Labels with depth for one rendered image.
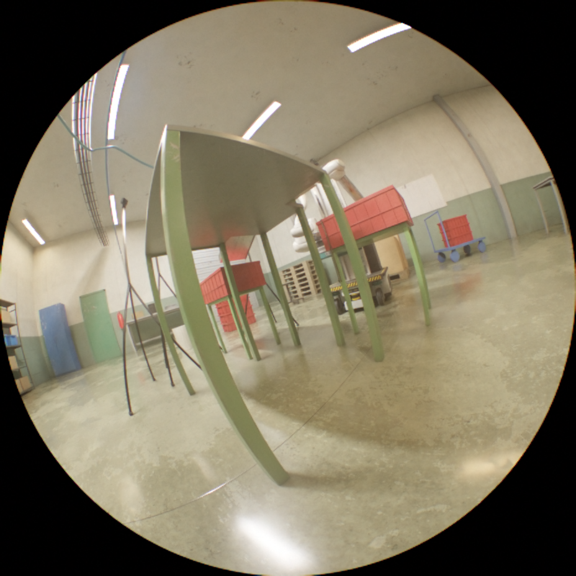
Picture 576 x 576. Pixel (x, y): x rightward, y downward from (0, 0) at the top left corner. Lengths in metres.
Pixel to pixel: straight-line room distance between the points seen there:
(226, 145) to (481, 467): 1.04
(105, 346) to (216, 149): 6.26
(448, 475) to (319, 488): 0.30
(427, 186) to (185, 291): 5.36
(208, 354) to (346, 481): 0.43
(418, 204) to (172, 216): 5.20
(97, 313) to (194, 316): 6.31
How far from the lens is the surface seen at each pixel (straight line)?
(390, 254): 3.25
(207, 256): 7.07
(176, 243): 0.34
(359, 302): 1.87
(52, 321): 6.80
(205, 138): 0.58
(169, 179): 0.41
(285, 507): 0.53
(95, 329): 6.58
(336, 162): 1.72
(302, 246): 2.04
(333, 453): 0.58
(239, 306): 1.34
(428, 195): 5.34
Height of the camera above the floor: 0.47
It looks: 1 degrees down
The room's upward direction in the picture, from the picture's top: 17 degrees counter-clockwise
